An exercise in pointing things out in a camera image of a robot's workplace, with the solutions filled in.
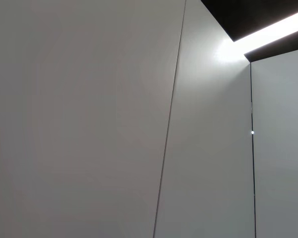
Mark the bright ceiling light strip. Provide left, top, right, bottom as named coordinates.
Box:
left=213, top=2, right=298, bottom=60

